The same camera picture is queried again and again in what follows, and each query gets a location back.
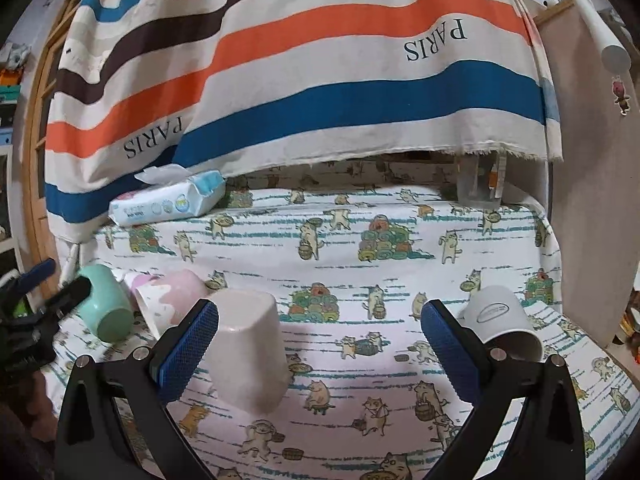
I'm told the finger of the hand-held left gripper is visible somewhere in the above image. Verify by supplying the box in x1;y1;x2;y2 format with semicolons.
10;259;57;297
35;276;94;325

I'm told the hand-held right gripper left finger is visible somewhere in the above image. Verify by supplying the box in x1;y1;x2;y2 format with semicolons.
54;299;221;480

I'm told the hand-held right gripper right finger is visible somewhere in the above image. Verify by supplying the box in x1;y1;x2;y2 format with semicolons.
420;299;586;480

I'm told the mint green cup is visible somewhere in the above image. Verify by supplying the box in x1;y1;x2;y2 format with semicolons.
77;263;135;343

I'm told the beige cup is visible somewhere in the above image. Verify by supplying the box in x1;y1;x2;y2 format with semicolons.
205;290;293;415

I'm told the person's left forearm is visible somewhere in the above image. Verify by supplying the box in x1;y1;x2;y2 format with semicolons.
0;367;58;480

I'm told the pink and white cup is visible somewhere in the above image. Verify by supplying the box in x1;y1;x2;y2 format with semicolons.
124;269;210;341

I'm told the cat print tablecloth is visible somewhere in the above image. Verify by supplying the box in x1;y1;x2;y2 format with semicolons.
40;157;633;480

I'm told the wet wipes pack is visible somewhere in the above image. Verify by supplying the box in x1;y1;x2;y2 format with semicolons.
108;165;227;227

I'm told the clear plastic container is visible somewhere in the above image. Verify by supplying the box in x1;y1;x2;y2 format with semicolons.
456;152;507;208

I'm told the brown board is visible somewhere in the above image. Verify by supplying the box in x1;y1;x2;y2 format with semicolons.
532;0;640;348

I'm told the striped cloth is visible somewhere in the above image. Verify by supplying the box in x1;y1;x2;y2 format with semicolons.
44;0;565;241

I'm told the cartoon sticker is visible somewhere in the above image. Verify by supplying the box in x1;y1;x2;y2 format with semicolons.
611;76;633;117

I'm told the white rod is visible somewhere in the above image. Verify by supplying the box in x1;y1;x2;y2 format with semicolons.
572;0;633;72

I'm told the wooden door frame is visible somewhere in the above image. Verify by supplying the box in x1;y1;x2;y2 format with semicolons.
22;0;88;301

